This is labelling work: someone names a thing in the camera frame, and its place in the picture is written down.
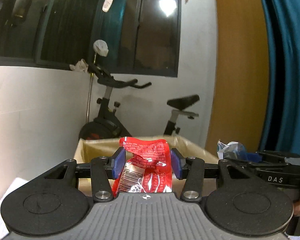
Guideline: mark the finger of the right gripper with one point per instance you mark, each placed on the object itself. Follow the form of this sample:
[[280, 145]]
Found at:
[[272, 154], [249, 165]]

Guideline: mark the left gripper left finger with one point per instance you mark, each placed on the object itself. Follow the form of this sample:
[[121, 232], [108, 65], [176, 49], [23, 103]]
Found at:
[[103, 169]]

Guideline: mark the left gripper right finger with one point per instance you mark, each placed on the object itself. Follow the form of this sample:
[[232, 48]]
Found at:
[[191, 170]]

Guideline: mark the dark bun clear blue packet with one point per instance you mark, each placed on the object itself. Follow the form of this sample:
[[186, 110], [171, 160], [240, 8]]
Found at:
[[232, 150]]

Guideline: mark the teal curtain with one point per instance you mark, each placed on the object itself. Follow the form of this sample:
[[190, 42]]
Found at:
[[281, 129]]

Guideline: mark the cardboard box with plastic liner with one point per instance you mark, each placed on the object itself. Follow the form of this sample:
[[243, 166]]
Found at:
[[90, 149]]

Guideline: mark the wooden wardrobe panel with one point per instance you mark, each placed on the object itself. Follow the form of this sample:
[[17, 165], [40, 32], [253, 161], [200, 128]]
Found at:
[[242, 75]]

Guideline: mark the white bag on pole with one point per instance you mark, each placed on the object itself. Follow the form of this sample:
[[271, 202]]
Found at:
[[101, 48]]

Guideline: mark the dark window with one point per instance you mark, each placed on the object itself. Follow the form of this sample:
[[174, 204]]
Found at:
[[143, 36]]

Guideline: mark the white cloth on handlebar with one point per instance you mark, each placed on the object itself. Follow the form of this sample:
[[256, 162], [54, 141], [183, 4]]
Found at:
[[80, 66]]

